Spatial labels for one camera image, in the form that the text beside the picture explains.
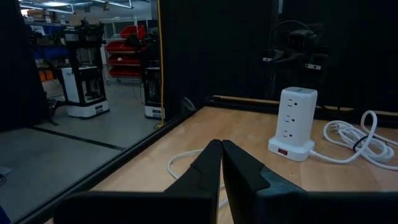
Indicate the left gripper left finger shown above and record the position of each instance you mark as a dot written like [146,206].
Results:
[140,208]

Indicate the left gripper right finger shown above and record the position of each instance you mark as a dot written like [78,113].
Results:
[311,208]

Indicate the white power strip tower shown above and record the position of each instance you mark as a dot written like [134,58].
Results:
[295,118]

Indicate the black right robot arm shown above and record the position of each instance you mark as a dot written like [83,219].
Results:
[280,81]

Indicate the black curtain with yellow edge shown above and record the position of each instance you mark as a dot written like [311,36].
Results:
[217,46]

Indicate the black and white robot cart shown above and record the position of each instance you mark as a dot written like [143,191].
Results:
[152,112]
[84,109]

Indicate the dark fabric divider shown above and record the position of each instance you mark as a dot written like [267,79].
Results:
[18,77]

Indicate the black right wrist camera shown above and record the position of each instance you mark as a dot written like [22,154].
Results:
[300,40]

